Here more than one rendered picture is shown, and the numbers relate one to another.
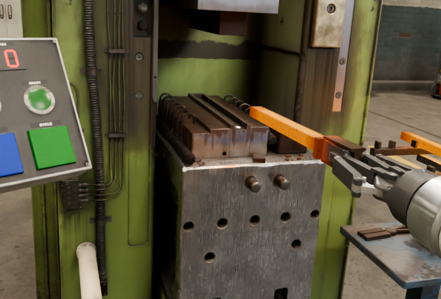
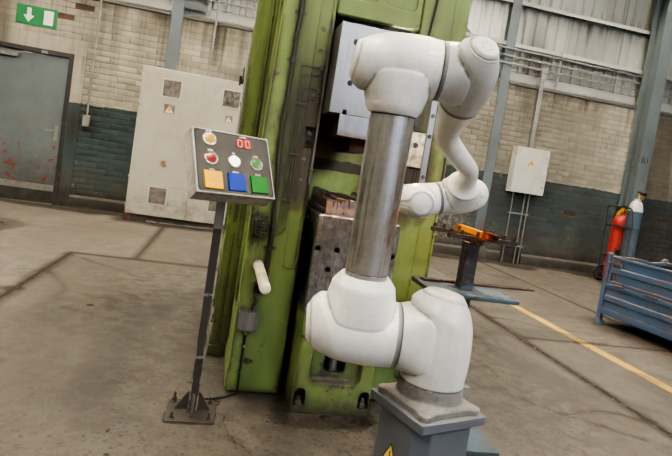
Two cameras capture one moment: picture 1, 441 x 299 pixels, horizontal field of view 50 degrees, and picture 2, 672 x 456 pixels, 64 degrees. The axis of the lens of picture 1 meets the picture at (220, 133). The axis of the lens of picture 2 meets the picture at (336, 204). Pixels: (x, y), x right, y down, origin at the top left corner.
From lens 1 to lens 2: 133 cm
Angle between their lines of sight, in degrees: 13
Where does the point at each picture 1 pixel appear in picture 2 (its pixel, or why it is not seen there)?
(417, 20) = (582, 200)
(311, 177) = not seen: hidden behind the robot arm
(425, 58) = (591, 240)
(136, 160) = (294, 216)
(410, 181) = not seen: hidden behind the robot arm
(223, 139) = (343, 205)
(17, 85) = (248, 156)
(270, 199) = not seen: hidden behind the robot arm
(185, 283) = (312, 282)
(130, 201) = (287, 240)
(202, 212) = (326, 241)
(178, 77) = (326, 181)
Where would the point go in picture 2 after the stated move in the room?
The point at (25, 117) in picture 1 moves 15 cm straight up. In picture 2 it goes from (249, 169) to (255, 133)
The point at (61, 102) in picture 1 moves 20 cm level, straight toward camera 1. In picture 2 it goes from (265, 167) to (269, 169)
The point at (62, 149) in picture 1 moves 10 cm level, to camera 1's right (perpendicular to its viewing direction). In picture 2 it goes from (263, 187) to (287, 190)
